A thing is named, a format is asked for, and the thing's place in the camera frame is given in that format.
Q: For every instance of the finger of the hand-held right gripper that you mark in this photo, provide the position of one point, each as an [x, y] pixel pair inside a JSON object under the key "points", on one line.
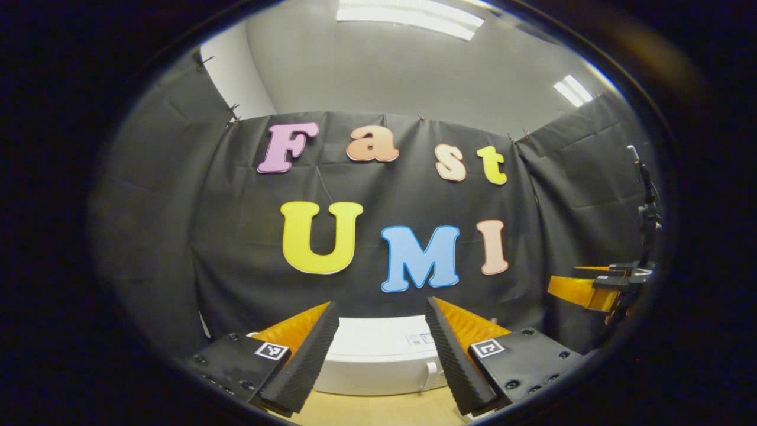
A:
{"points": [[633, 268], [576, 291]]}

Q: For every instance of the small ceiling light panel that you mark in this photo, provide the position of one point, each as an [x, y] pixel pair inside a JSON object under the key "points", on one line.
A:
{"points": [[572, 90]]}

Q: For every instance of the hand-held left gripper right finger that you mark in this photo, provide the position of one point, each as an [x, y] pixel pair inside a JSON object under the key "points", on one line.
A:
{"points": [[455, 355]]}

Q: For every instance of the white microwave oven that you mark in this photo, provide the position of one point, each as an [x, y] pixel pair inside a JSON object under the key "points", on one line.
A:
{"points": [[378, 358]]}

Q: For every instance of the large ceiling light panel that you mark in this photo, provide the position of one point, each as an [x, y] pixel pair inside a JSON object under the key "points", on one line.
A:
{"points": [[408, 18]]}

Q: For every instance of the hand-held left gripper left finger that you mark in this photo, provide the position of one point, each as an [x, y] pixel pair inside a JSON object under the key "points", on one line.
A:
{"points": [[307, 355]]}

